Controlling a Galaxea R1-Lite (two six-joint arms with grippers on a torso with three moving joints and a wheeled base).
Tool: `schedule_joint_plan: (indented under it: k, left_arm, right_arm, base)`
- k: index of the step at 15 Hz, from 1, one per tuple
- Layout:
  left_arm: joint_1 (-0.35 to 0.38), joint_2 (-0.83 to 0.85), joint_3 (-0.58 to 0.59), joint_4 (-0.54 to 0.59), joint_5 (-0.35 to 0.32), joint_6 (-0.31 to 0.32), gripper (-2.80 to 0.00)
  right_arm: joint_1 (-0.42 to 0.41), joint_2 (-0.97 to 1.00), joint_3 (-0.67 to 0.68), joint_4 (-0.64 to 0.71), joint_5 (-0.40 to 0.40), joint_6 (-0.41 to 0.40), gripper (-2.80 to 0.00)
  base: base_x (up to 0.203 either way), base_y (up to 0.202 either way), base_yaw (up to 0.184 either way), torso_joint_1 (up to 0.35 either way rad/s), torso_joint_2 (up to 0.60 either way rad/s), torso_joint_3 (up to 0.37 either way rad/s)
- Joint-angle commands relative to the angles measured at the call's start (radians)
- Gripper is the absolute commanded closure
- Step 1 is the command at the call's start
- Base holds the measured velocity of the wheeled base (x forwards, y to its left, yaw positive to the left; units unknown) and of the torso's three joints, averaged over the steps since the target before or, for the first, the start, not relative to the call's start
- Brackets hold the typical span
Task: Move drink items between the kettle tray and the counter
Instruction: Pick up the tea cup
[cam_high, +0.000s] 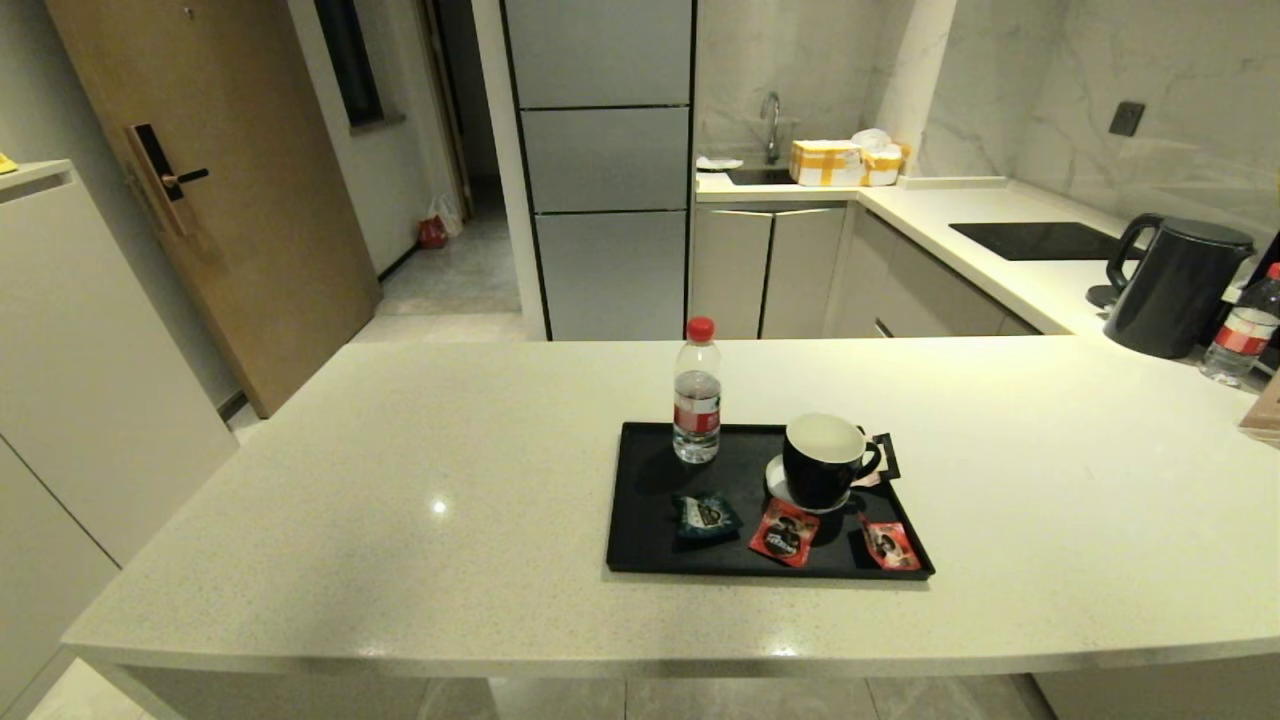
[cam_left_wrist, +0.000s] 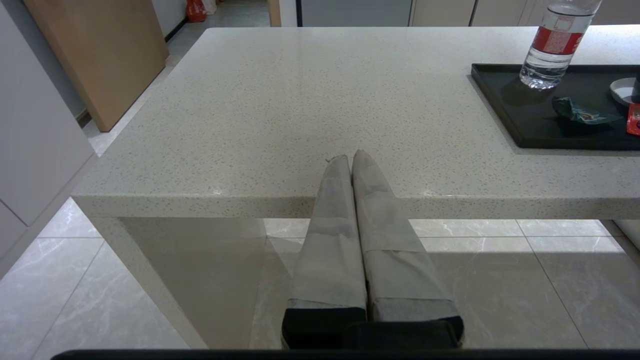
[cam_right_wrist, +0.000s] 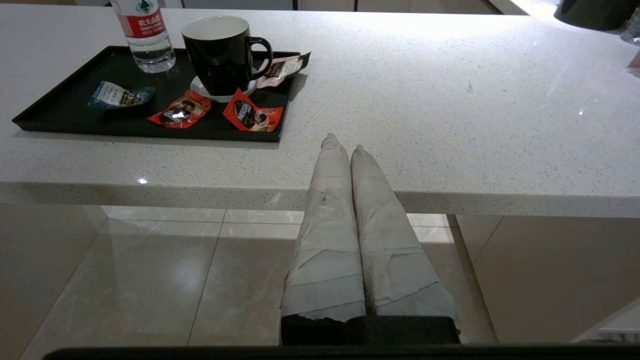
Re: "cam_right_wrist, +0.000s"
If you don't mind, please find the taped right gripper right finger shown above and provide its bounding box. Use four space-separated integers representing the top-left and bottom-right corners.
350 145 461 346

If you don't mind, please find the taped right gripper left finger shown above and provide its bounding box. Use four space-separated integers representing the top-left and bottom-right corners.
281 133 367 346

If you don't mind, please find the black mug white inside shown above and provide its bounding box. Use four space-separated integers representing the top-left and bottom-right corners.
181 15 273 97

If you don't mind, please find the dark green snack packet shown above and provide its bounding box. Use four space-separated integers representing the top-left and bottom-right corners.
88 81 156 110

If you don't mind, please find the red-capped water bottle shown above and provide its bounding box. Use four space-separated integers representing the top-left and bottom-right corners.
620 7 640 47
110 0 177 74

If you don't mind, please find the black electric kettle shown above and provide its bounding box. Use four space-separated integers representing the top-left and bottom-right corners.
553 0 640 32

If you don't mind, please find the red instant coffee packet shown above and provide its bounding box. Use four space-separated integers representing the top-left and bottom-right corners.
147 89 212 130
223 88 284 133

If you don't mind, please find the pink and black sachet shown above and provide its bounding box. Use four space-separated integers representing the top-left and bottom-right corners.
256 52 311 89

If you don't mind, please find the white round saucer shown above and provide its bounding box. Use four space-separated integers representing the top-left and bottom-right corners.
190 75 258 103

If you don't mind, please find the black rectangular serving tray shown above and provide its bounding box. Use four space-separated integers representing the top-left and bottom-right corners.
12 45 302 143

